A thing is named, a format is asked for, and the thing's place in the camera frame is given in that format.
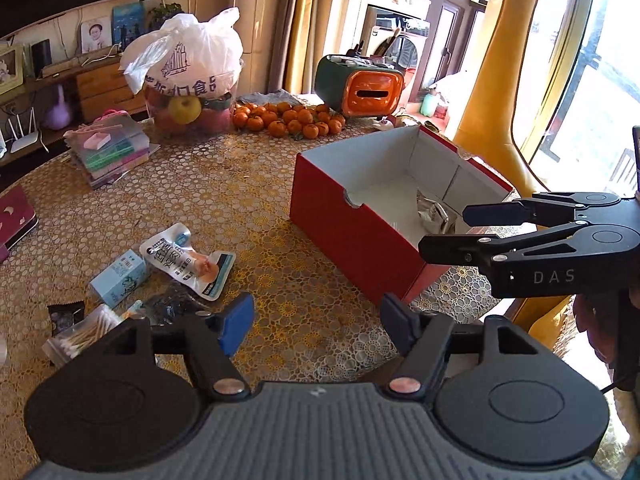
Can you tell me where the black speaker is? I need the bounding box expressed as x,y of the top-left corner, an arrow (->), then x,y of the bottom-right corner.
31,39 -> 52,78

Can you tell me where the cotton swabs packet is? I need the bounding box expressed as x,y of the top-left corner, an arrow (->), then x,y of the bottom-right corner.
42,304 -> 125,367

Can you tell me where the orange and green tissue box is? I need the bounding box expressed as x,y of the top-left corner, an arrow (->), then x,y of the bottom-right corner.
314,54 -> 405,117

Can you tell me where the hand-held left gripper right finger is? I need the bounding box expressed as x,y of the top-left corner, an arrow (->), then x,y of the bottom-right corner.
380,292 -> 538,403

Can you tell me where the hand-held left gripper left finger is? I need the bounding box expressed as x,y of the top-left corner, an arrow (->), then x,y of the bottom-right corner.
102,292 -> 256,403

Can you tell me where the dark clear plastic packet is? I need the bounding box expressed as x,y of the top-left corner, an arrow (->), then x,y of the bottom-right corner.
122,280 -> 211,328

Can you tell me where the washing machine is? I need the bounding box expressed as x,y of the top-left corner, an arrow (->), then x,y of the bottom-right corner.
360,4 -> 432,71

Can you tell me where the baby photo frame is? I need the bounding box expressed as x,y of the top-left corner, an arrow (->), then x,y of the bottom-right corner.
81,19 -> 112,54

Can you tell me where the stack of plastic cases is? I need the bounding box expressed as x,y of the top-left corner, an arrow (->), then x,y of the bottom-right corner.
64,110 -> 161,190

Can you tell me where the clear fruit container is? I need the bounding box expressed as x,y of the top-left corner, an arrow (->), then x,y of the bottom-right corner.
145,60 -> 241,136

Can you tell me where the maroon tablet case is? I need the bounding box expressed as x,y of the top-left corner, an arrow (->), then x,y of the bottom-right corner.
0,185 -> 40,263

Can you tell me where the yellow pear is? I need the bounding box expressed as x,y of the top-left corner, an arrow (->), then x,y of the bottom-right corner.
167,95 -> 202,125

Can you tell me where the floral lace covered desktop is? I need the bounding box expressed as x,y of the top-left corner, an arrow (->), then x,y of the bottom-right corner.
0,91 -> 516,461

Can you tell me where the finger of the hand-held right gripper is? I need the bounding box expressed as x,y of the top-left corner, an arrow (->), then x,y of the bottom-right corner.
419,221 -> 587,267
462,199 -> 589,227

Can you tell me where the white snack packet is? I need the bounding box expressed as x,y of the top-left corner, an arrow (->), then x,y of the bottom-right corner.
139,223 -> 237,302

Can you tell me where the small black packet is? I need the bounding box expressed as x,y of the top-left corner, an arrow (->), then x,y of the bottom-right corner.
47,301 -> 85,336

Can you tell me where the purple toy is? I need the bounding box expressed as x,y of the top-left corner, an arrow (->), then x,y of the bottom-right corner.
41,85 -> 75,131

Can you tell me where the beige snack packet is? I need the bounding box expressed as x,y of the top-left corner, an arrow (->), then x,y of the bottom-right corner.
417,197 -> 451,233

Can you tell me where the pile of tangerines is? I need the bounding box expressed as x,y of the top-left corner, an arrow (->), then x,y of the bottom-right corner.
232,101 -> 347,140

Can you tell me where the blue painting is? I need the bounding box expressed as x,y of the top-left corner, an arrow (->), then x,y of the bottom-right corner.
112,2 -> 146,46

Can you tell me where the small light blue box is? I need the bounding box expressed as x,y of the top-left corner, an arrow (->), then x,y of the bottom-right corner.
89,249 -> 151,308

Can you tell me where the red cardboard box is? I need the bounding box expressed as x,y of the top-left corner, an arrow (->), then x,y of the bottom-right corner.
290,125 -> 516,306

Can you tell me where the grey cloth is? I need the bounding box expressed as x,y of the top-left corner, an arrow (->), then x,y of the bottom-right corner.
237,91 -> 301,108

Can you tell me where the white printed plastic bag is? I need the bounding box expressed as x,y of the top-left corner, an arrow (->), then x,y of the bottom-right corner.
119,7 -> 244,96

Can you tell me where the wooden tv cabinet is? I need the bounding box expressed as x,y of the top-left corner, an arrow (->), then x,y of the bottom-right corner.
0,52 -> 151,171

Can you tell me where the green photo frame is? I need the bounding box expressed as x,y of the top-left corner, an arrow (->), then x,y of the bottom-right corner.
0,45 -> 25,95

